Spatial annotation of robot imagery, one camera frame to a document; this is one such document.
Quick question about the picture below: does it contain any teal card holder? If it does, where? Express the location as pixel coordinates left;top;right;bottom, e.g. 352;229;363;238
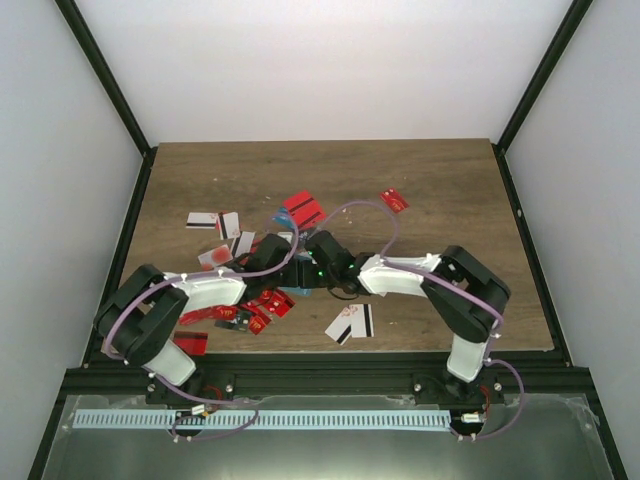
283;254;316;297

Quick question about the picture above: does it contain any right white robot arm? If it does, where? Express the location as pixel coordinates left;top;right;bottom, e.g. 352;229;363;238
305;230;511;403

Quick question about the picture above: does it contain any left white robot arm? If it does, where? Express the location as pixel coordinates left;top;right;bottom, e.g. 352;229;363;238
94;233;299;404

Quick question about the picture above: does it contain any blue VIP card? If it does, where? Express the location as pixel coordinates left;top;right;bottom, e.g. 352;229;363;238
271;207;295;230

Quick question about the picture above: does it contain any red card white logo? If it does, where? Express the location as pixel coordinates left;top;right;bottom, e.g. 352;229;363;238
253;289;295;318

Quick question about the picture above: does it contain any white card vertical stripe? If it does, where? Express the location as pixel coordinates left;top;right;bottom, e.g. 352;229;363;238
217;212;241;240

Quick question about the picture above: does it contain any white card red circle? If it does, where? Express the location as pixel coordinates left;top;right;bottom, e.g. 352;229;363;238
198;244;233;271

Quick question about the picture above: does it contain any striped sunset card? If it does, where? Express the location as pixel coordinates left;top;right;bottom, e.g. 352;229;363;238
325;304;364;345
349;304;374;338

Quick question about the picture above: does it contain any red vip card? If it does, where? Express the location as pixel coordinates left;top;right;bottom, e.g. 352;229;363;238
240;302;272;335
178;305;238;325

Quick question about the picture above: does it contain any red VIP card left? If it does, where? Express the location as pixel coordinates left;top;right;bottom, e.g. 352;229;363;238
178;305;238;325

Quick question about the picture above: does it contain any white card black stripe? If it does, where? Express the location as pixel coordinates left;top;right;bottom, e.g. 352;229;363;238
186;212;219;229

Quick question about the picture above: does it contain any red card far right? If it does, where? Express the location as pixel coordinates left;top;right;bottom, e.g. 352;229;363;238
379;188;409;214

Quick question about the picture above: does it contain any red stripe card front edge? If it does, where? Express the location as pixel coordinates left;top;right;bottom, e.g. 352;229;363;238
172;331;208;356

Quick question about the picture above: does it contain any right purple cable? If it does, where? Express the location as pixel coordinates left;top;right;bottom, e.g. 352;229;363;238
299;200;526;444

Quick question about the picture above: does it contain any purple cable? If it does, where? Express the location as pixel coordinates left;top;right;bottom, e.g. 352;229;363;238
103;214;301;444
299;200;526;444

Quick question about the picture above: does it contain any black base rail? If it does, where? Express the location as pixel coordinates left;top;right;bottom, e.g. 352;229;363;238
60;351;595;396

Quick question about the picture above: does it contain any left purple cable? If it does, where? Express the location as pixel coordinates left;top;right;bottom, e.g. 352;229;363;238
103;214;301;444

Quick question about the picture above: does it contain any light blue slotted rail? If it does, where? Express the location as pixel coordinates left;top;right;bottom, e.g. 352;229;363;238
72;409;451;432

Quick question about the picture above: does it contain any black frame post left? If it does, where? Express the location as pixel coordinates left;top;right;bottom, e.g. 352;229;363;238
54;0;152;156

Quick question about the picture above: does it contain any black frame post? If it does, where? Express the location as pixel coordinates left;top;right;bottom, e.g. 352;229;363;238
54;0;152;156
495;0;593;154

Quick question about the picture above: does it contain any black frame post right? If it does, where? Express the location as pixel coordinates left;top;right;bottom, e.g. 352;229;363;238
495;0;593;154

